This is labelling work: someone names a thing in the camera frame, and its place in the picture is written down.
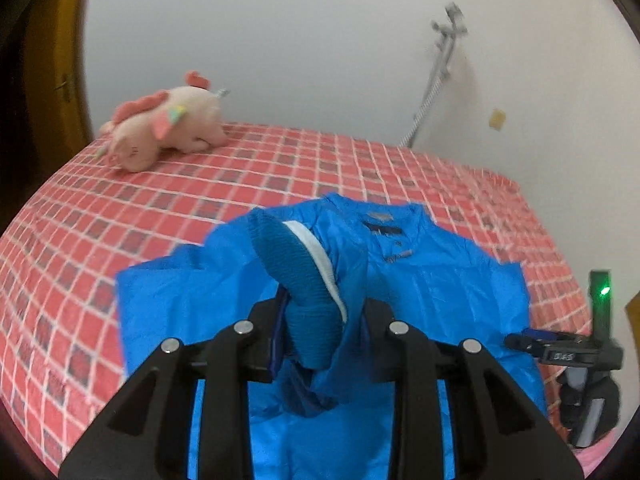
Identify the blue jacket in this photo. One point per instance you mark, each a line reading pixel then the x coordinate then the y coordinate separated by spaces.
pixel 440 285

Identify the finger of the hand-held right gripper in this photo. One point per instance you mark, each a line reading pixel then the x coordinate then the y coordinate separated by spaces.
pixel 550 347

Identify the pink plush unicorn toy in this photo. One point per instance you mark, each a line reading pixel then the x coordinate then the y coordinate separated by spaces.
pixel 150 130

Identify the pink clothing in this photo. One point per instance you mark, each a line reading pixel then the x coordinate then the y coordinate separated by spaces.
pixel 592 457

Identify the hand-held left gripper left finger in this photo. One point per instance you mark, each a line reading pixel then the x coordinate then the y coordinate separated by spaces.
pixel 273 355

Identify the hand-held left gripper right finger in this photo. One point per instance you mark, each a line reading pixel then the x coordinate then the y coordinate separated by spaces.
pixel 382 327

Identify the red plaid blanket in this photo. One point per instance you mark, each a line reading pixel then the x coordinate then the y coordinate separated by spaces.
pixel 280 170

